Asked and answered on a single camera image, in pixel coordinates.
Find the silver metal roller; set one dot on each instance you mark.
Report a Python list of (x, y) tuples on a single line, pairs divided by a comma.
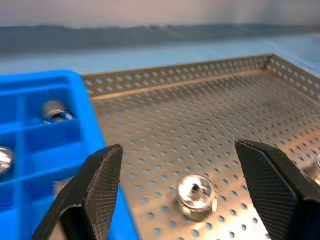
[(315, 170), (56, 111), (5, 160)]

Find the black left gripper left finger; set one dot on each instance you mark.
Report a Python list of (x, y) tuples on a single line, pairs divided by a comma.
[(90, 200)]

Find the perforated steel tray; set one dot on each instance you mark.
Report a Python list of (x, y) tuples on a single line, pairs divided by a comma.
[(175, 125)]

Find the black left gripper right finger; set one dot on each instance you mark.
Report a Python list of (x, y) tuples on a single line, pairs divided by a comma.
[(272, 190)]

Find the blue plastic compartment tray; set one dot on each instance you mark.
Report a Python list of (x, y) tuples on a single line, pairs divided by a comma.
[(50, 140)]

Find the silver metal nut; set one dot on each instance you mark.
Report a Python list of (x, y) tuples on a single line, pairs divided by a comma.
[(196, 197)]

